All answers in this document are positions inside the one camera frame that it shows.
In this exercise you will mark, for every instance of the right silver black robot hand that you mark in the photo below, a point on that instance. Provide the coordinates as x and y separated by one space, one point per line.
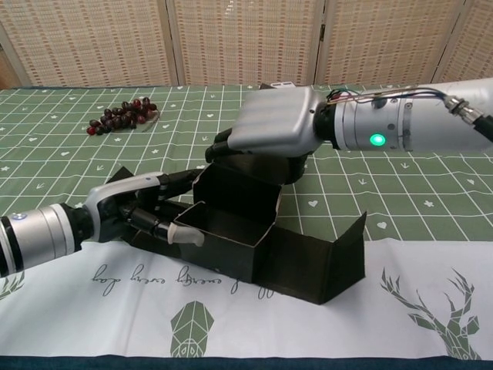
273 119

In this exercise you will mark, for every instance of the green grid tablecloth with deer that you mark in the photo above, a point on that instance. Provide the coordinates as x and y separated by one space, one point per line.
404 250

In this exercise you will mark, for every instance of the white folding laptop stand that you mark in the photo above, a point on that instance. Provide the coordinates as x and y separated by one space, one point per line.
285 85

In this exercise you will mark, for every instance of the dark red grape bunch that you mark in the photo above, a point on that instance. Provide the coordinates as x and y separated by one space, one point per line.
123 115

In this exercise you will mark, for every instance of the black cardboard box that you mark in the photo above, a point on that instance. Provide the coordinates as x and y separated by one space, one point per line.
231 200

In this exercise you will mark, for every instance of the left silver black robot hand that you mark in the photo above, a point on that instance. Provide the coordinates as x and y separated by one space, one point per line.
111 189

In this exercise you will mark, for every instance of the woven bamboo folding screen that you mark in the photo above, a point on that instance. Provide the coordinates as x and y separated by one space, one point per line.
231 46

